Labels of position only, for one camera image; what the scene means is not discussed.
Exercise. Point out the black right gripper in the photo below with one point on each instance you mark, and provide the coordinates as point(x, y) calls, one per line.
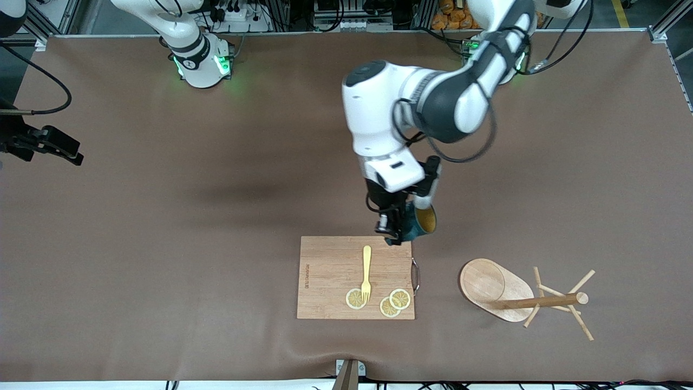
point(16, 140)

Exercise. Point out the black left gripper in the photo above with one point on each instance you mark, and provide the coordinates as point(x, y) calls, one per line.
point(385, 202)

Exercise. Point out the dark green cup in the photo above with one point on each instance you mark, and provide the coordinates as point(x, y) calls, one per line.
point(425, 221)

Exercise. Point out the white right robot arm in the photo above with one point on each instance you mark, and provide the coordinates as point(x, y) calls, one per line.
point(200, 65)

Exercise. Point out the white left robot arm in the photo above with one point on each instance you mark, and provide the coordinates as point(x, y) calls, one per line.
point(379, 108)

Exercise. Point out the wooden cup rack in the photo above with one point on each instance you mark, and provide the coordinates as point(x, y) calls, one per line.
point(487, 284)

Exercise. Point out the yellow fork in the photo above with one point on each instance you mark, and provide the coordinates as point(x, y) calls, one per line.
point(367, 265)

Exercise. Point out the lemon slice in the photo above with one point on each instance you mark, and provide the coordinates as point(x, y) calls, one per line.
point(400, 298)
point(387, 310)
point(354, 299)

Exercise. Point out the wooden cutting board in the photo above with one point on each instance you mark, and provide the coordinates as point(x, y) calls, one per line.
point(330, 271)

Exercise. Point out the brown table mat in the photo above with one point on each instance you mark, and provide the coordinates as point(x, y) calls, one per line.
point(162, 298)

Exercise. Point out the grey electronics box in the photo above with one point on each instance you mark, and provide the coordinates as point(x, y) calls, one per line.
point(352, 24)

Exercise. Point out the orange snack bags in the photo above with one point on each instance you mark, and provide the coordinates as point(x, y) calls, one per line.
point(449, 16)

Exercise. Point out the white power strip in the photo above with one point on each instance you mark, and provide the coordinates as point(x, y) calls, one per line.
point(238, 21)

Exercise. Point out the aluminium frame profile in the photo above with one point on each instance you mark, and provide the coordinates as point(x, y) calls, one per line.
point(54, 16)
point(671, 16)

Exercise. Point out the metal bracket with post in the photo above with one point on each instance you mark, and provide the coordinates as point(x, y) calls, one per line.
point(349, 374)

